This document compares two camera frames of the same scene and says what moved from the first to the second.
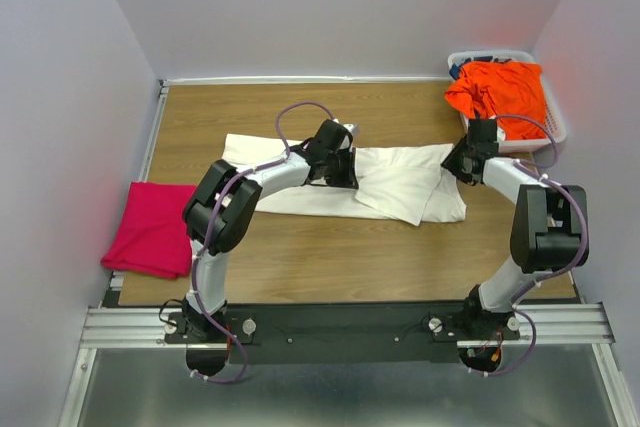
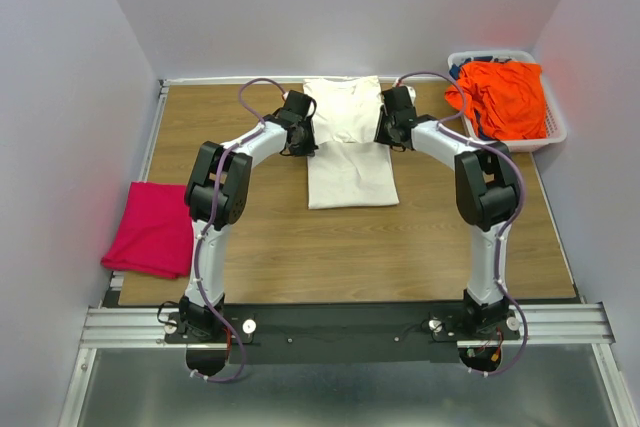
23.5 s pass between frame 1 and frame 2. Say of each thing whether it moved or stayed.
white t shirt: moved
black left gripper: moved
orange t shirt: stayed
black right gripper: moved
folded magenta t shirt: stayed
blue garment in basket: stayed
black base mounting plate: stayed
